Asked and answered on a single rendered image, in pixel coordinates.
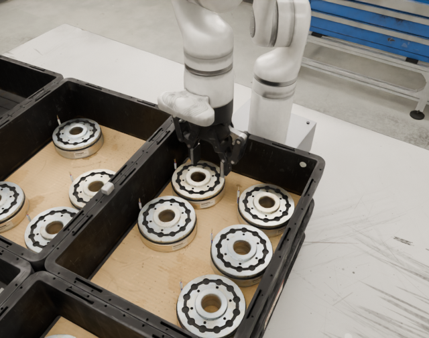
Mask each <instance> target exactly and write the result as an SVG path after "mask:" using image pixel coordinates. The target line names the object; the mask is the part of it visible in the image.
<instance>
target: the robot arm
mask: <svg viewBox="0 0 429 338"><path fill-rule="evenodd" d="M171 2H172V7H173V9H174V13H175V16H176V20H177V22H178V26H179V28H180V31H181V34H182V37H183V51H184V90H183V91H165V92H162V93H161V94H160V95H158V97H157V100H158V107H159V109H161V110H162V111H165V112H166V113H169V114H171V115H172V119H173V122H174V127H175V129H176V134H177V137H178V140H179V142H185V143H186V145H187V147H188V153H189V158H190V160H191V164H193V165H196V164H197V163H198V162H199V161H200V159H201V152H200V143H199V141H200V139H201V140H205V141H207V142H209V143H210V144H212V146H213V148H214V151H215V152H217V153H218V155H219V158H220V160H221V161H220V177H221V178H224V177H226V176H227V175H228V174H229V173H230V172H231V170H232V165H235V164H236V163H237V162H238V161H239V160H240V159H241V158H242V157H243V154H244V152H245V148H246V146H247V142H248V139H249V134H253V135H256V136H259V137H263V138H265V139H269V140H271V141H275V142H278V143H281V144H285V142H286V137H287V132H288V126H289V122H290V115H291V111H292V104H293V100H294V93H295V89H296V82H297V78H298V73H299V70H300V67H301V63H302V57H303V54H304V49H305V46H306V41H307V38H308V32H309V29H310V21H311V7H310V2H309V0H253V7H252V10H251V17H250V18H251V20H250V26H249V29H250V35H251V40H252V42H253V43H254V44H255V45H256V46H259V47H265V48H276V49H275V50H272V51H271V52H268V53H265V54H263V55H261V56H260V57H259V58H258V59H257V60H256V61H255V64H254V68H253V82H252V89H251V102H250V110H249V123H248V130H247V131H244V132H243V133H241V132H240V131H238V130H236V129H234V125H233V122H232V116H233V101H234V81H235V78H234V71H233V49H234V35H233V30H232V28H231V26H230V25H229V24H228V23H227V22H226V21H225V20H223V19H222V18H221V17H220V16H219V14H218V13H228V12H230V11H232V10H234V9H235V8H236V7H237V6H238V5H239V4H240V3H241V2H242V0H171ZM189 124H190V125H189ZM190 126H191V128H192V131H191V130H190ZM183 129H184V133H183ZM230 136H231V137H232V138H233V143H232V144H233V145H234V147H233V149H232V147H231V138H230ZM225 151H226V153H225Z"/></svg>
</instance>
